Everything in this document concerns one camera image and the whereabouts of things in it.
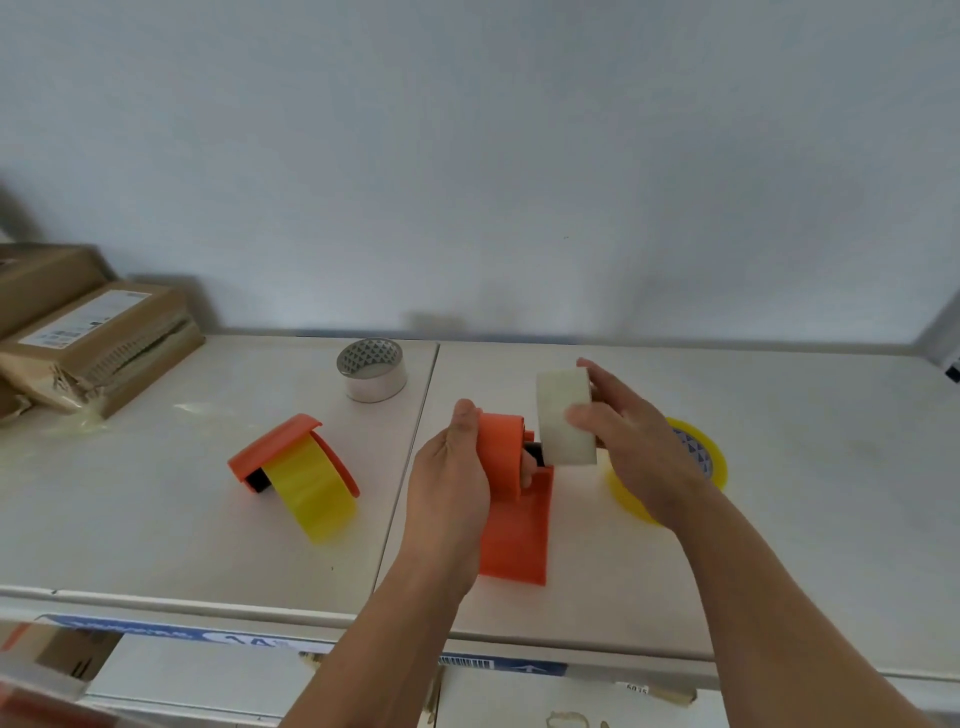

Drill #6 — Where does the person's right hand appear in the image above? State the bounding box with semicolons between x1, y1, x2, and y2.
566;358;715;535

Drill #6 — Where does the plain cardboard box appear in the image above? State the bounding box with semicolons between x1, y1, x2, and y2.
0;243;111;340

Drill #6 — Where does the white box under shelf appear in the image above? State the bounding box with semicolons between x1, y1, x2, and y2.
81;633;333;723

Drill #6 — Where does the barcode shelf label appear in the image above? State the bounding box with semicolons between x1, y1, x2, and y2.
438;653;570;678

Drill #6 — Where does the orange dispenser with yellow tape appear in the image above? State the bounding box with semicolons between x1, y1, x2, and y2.
227;413;361;545

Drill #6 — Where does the person's left forearm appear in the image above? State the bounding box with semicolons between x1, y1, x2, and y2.
279;558;481;728

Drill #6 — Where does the person's right forearm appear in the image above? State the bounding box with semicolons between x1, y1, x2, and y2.
666;480;937;728

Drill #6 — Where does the white tape roll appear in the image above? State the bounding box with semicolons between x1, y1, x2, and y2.
535;366;599;468

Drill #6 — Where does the person's left hand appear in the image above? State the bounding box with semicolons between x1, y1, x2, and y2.
402;399;539;601

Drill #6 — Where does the yellow tape roll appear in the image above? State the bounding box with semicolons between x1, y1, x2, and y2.
605;417;729;527

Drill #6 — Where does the brown box under shelf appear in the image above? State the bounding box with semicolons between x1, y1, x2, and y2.
0;622;123;682

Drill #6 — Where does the cardboard box with white label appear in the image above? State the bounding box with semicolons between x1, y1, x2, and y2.
0;282;206;420

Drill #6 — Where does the blue shelf label strip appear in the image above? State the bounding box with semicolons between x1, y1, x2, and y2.
36;614;336;655

